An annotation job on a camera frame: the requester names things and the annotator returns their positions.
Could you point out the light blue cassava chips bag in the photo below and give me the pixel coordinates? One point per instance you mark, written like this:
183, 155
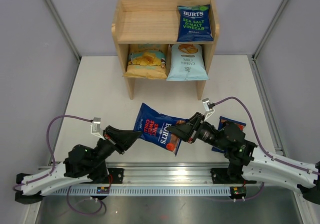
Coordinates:
187, 63

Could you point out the blue Burts chilli bag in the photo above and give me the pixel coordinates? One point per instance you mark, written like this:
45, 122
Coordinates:
154, 128
228, 136

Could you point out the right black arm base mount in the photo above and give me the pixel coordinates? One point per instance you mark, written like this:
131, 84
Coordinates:
220, 176

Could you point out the tan kettle cooked chips bag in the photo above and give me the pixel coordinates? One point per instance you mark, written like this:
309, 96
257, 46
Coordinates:
147, 61

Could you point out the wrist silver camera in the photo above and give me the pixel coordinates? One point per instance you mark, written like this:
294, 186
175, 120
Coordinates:
209, 108
96, 127

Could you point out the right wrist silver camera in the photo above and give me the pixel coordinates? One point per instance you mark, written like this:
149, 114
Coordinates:
209, 108

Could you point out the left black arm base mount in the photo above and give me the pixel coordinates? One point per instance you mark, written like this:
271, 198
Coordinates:
115, 175

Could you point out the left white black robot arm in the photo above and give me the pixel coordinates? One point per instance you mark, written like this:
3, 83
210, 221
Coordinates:
83, 165

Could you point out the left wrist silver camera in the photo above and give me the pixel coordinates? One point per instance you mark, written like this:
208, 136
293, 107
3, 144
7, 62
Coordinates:
96, 127

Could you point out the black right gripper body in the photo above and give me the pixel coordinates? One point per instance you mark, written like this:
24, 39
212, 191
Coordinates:
204, 131

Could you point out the white slotted cable duct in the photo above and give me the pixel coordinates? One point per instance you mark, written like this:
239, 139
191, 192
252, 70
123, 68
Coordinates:
148, 191

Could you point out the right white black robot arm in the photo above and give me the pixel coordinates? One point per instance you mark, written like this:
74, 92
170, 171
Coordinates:
251, 162

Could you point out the blue Burts sea salt bag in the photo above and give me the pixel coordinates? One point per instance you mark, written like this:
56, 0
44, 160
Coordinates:
194, 24

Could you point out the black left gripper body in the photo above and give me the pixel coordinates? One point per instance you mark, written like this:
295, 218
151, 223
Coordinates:
105, 148

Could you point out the aluminium rail frame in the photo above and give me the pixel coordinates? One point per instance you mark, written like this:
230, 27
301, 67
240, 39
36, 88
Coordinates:
162, 176

